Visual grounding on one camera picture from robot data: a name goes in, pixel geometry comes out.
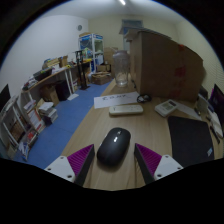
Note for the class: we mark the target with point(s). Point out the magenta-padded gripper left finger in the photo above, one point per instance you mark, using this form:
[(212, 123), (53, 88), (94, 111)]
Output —
[(60, 166)]

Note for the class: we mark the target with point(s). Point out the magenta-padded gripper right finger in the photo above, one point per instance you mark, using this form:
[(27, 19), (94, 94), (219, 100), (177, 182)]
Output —
[(166, 166)]

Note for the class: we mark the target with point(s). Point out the black computer mouse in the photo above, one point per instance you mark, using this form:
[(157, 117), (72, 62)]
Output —
[(114, 146)]

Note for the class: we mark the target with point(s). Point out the black mouse pad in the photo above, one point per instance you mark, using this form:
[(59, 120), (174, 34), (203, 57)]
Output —
[(190, 140)]

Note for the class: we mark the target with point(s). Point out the white shelf unit with books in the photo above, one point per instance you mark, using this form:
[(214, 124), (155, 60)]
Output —
[(20, 130)]

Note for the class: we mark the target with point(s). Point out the stack of books on floor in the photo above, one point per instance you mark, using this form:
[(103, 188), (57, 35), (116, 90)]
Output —
[(48, 112)]

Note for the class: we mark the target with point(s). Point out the white remote with buttons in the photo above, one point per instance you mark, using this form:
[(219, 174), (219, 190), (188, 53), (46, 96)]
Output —
[(166, 108)]

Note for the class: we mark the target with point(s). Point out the white notebook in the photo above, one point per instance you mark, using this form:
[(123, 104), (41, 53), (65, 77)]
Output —
[(215, 125)]

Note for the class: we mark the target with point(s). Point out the plain white remote control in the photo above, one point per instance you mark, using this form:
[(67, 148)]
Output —
[(126, 110)]

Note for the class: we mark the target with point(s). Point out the white paper sheet with writing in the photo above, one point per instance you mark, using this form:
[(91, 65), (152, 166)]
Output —
[(115, 100)]

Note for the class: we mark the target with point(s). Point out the wooden side desk with clutter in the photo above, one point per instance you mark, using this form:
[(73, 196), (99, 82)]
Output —
[(50, 76)]

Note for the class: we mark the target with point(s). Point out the open cardboard box on floor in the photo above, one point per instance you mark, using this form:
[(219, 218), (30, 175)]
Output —
[(100, 78)]

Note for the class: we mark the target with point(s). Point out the black floor stand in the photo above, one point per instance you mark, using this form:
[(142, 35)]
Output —
[(81, 70)]

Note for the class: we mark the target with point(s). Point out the large brown cardboard box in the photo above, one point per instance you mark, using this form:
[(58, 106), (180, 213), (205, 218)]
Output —
[(163, 66)]

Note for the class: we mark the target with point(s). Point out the clear glass jar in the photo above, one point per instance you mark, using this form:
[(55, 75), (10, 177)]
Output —
[(121, 68)]

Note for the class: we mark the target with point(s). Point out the blue and white display cabinet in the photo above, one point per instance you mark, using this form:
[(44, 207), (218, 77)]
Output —
[(91, 46)]

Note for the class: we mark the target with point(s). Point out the ceiling tube light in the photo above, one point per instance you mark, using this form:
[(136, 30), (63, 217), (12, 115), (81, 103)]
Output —
[(122, 2)]

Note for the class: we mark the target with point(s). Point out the round wall clock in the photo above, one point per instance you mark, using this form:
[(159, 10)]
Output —
[(79, 27)]

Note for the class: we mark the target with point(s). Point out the framed wall picture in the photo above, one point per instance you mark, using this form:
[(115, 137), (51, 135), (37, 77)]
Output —
[(131, 24)]

